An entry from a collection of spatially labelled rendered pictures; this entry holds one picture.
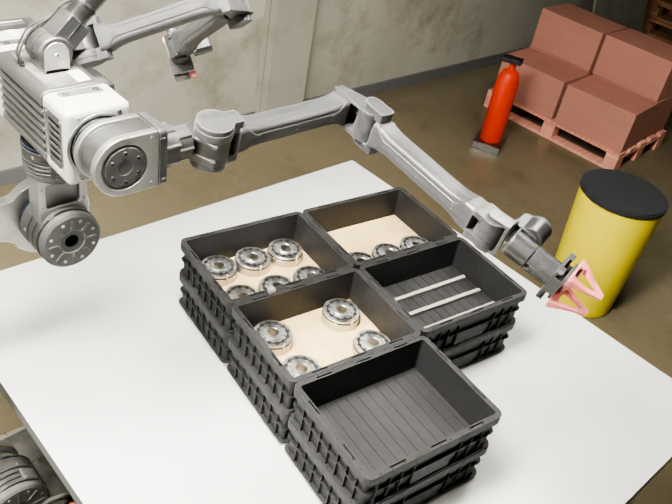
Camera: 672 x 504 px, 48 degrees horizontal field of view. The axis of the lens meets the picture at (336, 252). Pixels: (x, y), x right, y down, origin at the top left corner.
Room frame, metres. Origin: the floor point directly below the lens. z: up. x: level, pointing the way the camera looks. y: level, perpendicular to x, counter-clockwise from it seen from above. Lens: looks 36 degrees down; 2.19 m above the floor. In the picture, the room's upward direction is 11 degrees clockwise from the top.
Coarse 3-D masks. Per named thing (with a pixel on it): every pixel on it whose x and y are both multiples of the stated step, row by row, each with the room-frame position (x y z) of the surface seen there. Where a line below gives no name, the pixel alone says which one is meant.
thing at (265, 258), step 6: (240, 252) 1.75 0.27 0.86; (246, 252) 1.75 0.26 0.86; (258, 252) 1.76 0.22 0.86; (264, 252) 1.77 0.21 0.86; (240, 258) 1.72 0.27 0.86; (264, 258) 1.74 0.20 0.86; (240, 264) 1.69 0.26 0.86; (246, 264) 1.70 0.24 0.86; (252, 264) 1.70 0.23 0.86; (258, 264) 1.71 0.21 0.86; (264, 264) 1.71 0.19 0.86
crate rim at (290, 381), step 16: (352, 272) 1.67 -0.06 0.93; (288, 288) 1.54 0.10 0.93; (240, 304) 1.44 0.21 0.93; (240, 320) 1.39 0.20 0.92; (256, 336) 1.34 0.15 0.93; (416, 336) 1.45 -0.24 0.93; (272, 352) 1.30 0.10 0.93; (368, 352) 1.36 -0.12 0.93; (320, 368) 1.27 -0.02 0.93; (288, 384) 1.22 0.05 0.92
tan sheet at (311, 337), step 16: (288, 320) 1.53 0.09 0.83; (304, 320) 1.54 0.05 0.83; (320, 320) 1.56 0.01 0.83; (368, 320) 1.60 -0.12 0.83; (304, 336) 1.48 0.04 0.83; (320, 336) 1.49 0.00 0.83; (336, 336) 1.51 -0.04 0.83; (352, 336) 1.52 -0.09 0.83; (288, 352) 1.41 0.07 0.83; (304, 352) 1.42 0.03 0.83; (320, 352) 1.43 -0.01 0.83; (336, 352) 1.45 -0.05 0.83
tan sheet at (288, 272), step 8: (304, 256) 1.83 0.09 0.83; (272, 264) 1.76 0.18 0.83; (304, 264) 1.79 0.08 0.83; (312, 264) 1.80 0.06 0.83; (272, 272) 1.72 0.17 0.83; (280, 272) 1.73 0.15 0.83; (288, 272) 1.74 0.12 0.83; (240, 280) 1.66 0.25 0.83; (248, 280) 1.67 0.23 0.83; (256, 280) 1.67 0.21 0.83; (224, 288) 1.61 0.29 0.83; (256, 288) 1.64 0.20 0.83
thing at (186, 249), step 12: (276, 216) 1.86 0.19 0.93; (288, 216) 1.88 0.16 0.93; (300, 216) 1.89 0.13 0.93; (228, 228) 1.76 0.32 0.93; (240, 228) 1.77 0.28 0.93; (312, 228) 1.84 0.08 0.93; (192, 240) 1.67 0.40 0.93; (324, 240) 1.79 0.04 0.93; (192, 252) 1.62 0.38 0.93; (336, 252) 1.75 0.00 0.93; (192, 264) 1.59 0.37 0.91; (348, 264) 1.70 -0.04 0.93; (204, 276) 1.54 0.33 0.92; (312, 276) 1.61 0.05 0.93; (216, 288) 1.49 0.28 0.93; (276, 288) 1.53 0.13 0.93; (228, 300) 1.45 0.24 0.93; (240, 300) 1.46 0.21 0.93
